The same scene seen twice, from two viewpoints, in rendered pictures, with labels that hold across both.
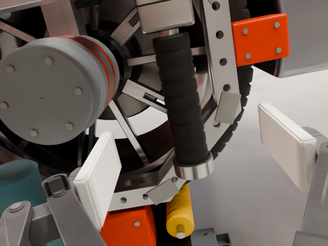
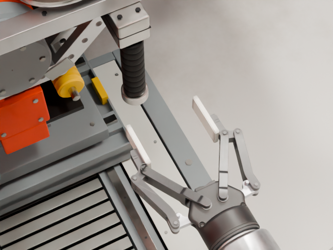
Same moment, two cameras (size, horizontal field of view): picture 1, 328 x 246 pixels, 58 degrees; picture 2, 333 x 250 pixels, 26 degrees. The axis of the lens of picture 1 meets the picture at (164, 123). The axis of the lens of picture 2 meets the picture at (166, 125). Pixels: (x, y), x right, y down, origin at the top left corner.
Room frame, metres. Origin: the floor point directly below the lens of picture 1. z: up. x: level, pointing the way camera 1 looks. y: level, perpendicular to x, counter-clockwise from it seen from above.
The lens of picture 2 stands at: (-0.28, 0.27, 1.73)
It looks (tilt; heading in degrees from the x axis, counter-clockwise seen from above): 59 degrees down; 329
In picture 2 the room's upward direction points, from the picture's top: straight up
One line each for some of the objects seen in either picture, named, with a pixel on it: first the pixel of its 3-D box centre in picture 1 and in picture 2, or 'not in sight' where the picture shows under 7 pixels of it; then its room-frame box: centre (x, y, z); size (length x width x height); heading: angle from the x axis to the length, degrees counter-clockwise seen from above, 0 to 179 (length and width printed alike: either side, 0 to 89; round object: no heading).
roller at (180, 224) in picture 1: (178, 194); (48, 45); (0.63, 0.00, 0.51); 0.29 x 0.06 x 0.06; 176
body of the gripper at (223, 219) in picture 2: not in sight; (220, 215); (0.02, 0.00, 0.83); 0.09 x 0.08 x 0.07; 176
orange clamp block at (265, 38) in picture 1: (255, 39); not in sight; (0.52, -0.19, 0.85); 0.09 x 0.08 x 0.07; 86
